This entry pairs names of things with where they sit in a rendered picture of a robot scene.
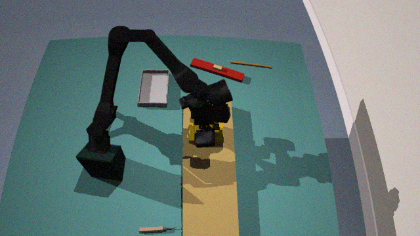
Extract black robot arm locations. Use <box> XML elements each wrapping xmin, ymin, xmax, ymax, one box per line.
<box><xmin>86</xmin><ymin>26</ymin><xmax>233</xmax><ymax>154</ymax></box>

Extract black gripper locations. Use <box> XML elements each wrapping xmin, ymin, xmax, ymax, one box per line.
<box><xmin>191</xmin><ymin>100</ymin><xmax>215</xmax><ymax>148</ymax></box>

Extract tan panel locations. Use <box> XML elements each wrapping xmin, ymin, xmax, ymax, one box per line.
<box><xmin>182</xmin><ymin>101</ymin><xmax>239</xmax><ymax>236</ymax></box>

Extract long red flat bar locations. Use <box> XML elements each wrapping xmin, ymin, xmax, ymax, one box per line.
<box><xmin>190</xmin><ymin>58</ymin><xmax>244</xmax><ymax>83</ymax></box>

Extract white rectangular tray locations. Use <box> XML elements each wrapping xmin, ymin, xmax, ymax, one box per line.
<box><xmin>138</xmin><ymin>69</ymin><xmax>170</xmax><ymax>107</ymax></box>

